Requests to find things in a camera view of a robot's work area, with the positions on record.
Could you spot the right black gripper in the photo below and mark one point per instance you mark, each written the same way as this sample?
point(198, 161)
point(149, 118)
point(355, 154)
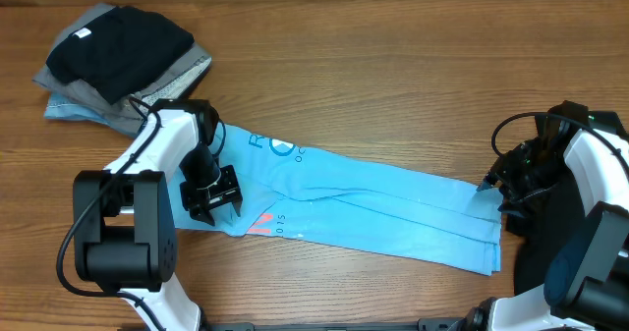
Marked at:
point(502, 172)

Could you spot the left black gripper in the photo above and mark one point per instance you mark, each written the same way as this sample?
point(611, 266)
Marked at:
point(200, 204)

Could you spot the light blue printed t-shirt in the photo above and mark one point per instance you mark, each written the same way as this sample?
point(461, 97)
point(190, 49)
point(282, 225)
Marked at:
point(309, 194)

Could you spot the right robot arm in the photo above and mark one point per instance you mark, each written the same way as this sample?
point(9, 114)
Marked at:
point(586, 284)

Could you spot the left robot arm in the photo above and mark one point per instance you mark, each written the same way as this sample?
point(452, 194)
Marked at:
point(124, 236)

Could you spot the black garment at right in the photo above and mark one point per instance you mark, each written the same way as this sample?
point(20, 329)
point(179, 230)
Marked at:
point(557, 215)

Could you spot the folded grey garment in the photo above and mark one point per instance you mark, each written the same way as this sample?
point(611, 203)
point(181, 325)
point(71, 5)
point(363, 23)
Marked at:
point(176, 82)

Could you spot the folded black garment on stack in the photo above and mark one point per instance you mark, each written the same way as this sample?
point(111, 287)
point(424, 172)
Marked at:
point(119, 52)

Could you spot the folded blue denim garment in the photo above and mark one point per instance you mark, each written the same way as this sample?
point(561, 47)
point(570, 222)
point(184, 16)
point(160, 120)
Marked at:
point(60, 107)

